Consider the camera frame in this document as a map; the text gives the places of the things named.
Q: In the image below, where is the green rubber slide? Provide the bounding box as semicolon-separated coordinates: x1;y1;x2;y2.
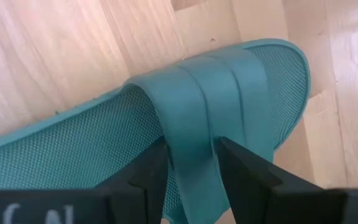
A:
0;37;312;224

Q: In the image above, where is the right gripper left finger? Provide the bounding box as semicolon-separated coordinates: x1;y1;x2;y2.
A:
0;136;169;224

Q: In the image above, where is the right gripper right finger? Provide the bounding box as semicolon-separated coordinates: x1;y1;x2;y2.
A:
218;136;358;224

